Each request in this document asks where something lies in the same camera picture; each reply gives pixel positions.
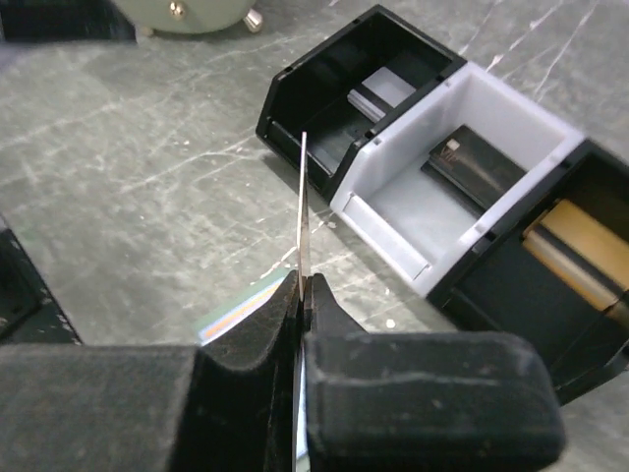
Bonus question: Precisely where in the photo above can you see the green card holder wallet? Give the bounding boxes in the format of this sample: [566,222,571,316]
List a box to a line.
[195,268,290,345]

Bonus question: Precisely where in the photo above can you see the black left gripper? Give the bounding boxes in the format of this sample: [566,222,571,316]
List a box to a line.
[1,0,136,43]

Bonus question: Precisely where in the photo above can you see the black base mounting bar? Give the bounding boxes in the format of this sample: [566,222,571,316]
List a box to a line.
[1,217,82,345]

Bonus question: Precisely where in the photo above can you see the black right tray bin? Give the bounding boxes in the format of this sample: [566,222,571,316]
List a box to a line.
[428,140,628,403]

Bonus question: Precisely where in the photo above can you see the gold credit card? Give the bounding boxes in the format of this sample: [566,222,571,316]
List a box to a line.
[296,131,310,303]

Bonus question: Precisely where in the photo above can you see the white middle tray bin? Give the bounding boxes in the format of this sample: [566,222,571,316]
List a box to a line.
[331,63,585,296]

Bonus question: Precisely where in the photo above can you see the black left tray bin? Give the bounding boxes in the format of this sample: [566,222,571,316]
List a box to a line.
[256,5,467,201]

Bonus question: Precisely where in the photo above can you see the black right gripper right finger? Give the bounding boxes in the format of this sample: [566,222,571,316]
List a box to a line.
[304,274,565,471]

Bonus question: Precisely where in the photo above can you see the silver cards in left bin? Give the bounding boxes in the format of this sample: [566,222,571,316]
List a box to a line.
[347,67,416,123]

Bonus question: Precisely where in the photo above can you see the gold cards in right bin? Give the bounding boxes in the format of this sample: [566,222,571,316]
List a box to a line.
[521,200,628,323]

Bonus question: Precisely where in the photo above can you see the black tray bin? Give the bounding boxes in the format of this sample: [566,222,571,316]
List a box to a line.
[428,140,628,403]
[256,5,467,201]

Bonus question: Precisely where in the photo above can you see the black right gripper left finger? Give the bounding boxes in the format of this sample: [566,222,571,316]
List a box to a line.
[1,272,300,471]

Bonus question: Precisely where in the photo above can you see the black cards in middle bin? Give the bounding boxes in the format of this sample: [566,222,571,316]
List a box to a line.
[422,125,526,216]

